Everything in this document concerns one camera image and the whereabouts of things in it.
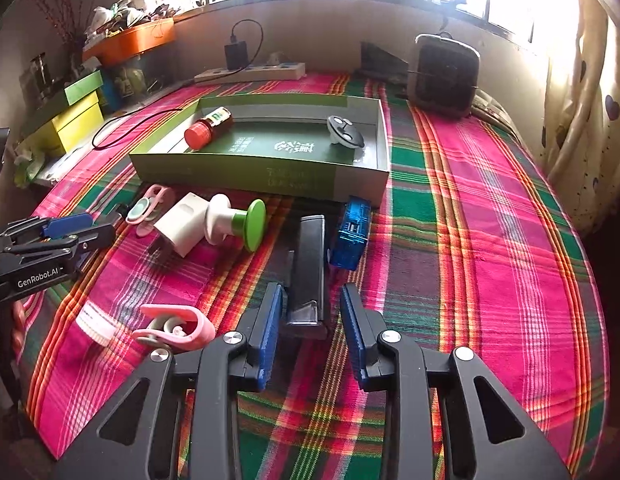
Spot orange box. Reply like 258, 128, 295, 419
82, 16, 177, 67

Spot white charger plug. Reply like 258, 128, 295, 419
152, 192, 211, 261

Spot dried flower branches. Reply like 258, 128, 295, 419
27, 0, 91, 61

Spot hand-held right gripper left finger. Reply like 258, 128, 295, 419
52, 282, 286, 480

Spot cream patterned curtain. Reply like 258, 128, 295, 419
537, 0, 620, 236

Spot red-capped bottle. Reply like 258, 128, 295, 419
184, 106, 234, 150

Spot pink clip with mint pad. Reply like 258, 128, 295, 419
131, 304, 216, 352
125, 185, 173, 237

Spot plaid blanket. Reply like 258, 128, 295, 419
20, 72, 608, 480

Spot blue transparent box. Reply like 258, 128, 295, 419
329, 195, 373, 271

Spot black power adapter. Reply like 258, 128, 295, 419
225, 42, 249, 71

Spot clear plastic storage bin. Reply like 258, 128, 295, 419
100, 57, 156, 111

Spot yellow box with green lid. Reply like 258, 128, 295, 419
20, 70, 105, 157

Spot white power strip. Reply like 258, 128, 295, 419
194, 61, 307, 85

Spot black adapter cable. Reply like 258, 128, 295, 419
230, 19, 265, 68

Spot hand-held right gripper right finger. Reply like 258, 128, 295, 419
339, 284, 573, 480

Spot black rectangular device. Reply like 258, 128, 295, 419
280, 214, 328, 338

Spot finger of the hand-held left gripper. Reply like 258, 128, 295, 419
0, 212, 94, 242
5, 210, 133, 267

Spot small white bottle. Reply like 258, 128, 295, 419
76, 301, 118, 346

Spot black charging cable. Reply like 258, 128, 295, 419
91, 107, 183, 150

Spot white and green knob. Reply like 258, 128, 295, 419
202, 194, 267, 252

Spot pile of assorted clutter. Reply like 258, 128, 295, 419
85, 0, 181, 41

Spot green cardboard box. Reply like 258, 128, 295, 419
128, 92, 391, 201

